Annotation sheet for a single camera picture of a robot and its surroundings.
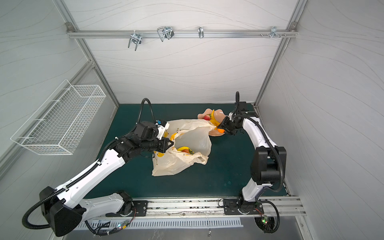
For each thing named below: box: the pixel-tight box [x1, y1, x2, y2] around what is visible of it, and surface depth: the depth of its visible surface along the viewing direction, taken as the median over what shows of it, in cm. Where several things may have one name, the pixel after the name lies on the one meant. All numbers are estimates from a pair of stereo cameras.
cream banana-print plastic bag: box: [151, 119, 217, 177], surface depth 81 cm
